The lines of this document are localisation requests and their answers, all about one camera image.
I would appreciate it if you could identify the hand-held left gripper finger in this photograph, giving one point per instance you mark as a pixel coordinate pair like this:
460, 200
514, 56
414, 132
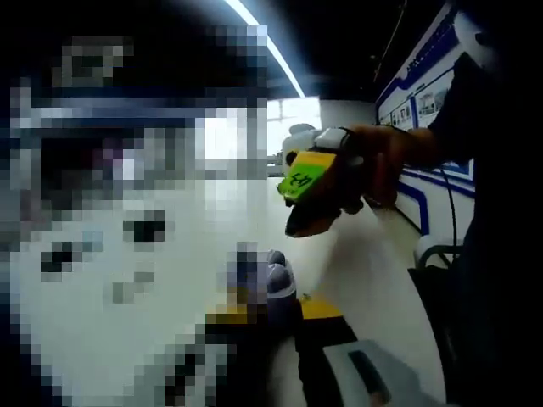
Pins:
335, 369

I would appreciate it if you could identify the wall poster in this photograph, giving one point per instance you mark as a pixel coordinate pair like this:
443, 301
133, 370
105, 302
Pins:
424, 97

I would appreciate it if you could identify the white chair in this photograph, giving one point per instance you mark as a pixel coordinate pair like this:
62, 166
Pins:
424, 250

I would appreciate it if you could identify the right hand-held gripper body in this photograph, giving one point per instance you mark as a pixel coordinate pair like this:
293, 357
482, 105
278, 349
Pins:
331, 137

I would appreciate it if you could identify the person's right hand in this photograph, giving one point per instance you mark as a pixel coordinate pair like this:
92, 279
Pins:
382, 148

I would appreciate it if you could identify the white worn device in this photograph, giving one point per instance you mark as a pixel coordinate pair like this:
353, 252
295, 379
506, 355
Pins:
466, 51

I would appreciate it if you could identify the purple earbud case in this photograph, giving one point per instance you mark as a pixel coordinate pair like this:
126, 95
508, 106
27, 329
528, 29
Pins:
280, 280

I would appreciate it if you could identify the person in dark shirt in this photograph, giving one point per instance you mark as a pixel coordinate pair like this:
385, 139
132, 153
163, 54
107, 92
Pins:
500, 254

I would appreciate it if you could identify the ceiling light strip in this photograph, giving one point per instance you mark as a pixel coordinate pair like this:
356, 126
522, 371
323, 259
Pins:
280, 53

